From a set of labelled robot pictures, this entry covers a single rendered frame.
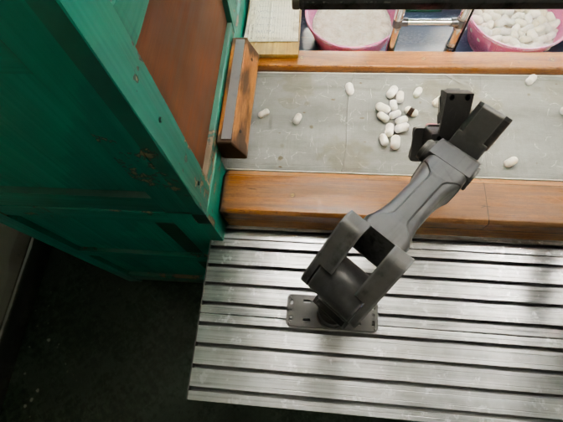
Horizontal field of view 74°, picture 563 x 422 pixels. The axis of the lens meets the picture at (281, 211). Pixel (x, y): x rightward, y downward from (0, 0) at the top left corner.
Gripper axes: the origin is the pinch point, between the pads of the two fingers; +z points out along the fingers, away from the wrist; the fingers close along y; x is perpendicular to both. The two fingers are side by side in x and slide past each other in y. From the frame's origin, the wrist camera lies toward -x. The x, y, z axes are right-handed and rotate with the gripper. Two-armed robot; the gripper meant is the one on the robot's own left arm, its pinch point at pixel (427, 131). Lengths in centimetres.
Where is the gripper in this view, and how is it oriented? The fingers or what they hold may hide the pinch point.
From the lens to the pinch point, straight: 85.8
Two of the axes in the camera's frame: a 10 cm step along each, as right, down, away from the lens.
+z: 1.0, -4.7, 8.8
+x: 0.0, 8.8, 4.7
